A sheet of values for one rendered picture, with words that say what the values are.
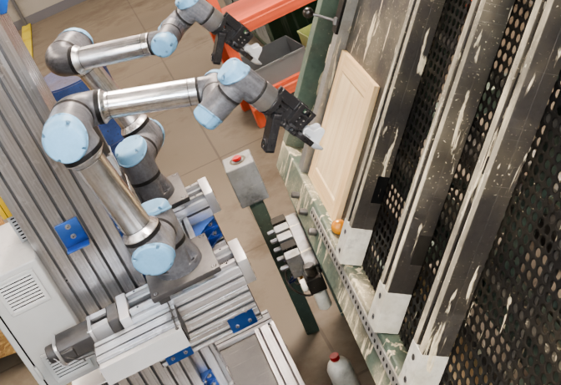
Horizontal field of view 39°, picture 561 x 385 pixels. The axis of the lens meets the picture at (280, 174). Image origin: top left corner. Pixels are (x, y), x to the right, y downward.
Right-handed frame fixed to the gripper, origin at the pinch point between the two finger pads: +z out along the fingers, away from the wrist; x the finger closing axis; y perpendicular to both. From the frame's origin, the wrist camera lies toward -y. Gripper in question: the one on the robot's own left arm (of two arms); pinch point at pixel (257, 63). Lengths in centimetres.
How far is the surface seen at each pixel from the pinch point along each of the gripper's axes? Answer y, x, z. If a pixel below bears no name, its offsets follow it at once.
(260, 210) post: -48, 20, 50
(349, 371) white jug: -70, -25, 101
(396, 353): -28, -108, 36
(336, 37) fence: 24.3, -3.5, 15.4
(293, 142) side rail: -17, 22, 42
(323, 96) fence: 5.7, -3.0, 26.3
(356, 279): -26, -74, 37
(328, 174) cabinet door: -13.0, -23.9, 36.7
